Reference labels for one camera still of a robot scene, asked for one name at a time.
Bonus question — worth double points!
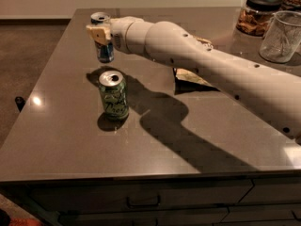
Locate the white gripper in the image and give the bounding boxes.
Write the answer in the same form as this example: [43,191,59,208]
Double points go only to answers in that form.
[86,17,148,55]

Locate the red bull can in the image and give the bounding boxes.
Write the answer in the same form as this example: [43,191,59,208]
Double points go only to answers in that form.
[90,12,114,63]

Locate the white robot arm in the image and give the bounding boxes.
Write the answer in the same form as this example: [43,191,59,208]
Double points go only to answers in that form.
[87,17,301,141]

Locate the green soda can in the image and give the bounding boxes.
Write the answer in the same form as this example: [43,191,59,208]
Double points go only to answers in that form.
[99,71,129,121]

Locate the brown chips bag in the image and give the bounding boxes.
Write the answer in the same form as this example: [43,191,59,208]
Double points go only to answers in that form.
[173,36,214,88]

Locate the black knob at table side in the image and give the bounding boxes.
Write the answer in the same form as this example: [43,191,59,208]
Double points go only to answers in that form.
[15,96,25,111]

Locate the glass jar with black lid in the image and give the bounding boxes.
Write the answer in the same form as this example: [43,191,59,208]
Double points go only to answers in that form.
[236,0,282,37]

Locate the clear plastic cup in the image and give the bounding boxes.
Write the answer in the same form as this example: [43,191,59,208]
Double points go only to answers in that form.
[259,10,301,63]

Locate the black drawer handle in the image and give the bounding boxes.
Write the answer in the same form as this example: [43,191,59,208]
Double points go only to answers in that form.
[126,195,161,209]

